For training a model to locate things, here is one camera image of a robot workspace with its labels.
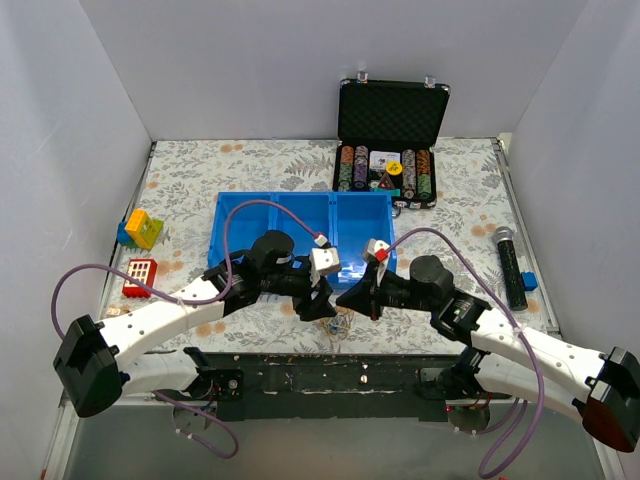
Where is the yellow wire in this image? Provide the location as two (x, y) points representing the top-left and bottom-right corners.
(314, 308), (357, 341)

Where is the blue plastic divided bin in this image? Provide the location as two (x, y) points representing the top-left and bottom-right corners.
(207, 192), (395, 291)

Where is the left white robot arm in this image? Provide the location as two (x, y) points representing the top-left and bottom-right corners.
(53, 230), (341, 418)

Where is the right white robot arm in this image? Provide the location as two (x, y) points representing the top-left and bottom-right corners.
(337, 256), (639, 453)

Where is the black handheld microphone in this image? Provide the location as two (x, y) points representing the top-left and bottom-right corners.
(493, 226), (528, 311)

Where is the small blue toy brick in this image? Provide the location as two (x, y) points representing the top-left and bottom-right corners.
(521, 272), (539, 292)

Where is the red white toy block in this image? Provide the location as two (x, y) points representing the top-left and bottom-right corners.
(122, 258), (158, 298)

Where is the colourful toy brick stack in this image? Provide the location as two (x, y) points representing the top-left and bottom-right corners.
(116, 209), (164, 250)

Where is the black poker chip case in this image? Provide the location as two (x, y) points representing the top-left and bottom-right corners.
(332, 71), (451, 210)

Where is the small red white toy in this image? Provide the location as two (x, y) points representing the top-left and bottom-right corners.
(105, 307), (130, 318)

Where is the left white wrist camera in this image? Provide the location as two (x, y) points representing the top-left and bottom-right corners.
(309, 234), (341, 281)

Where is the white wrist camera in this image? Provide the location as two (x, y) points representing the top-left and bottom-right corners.
(361, 238), (390, 264)
(309, 234), (341, 281)

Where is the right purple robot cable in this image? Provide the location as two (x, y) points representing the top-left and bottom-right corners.
(387, 227), (546, 480)

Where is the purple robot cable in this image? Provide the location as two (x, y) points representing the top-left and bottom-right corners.
(387, 227), (546, 480)
(50, 199), (326, 459)

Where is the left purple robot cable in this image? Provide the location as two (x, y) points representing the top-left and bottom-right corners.
(50, 199), (326, 459)

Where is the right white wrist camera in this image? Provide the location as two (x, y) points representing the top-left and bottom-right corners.
(361, 238), (390, 264)

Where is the aluminium frame rail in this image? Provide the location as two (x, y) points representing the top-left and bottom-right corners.
(58, 389), (166, 407)

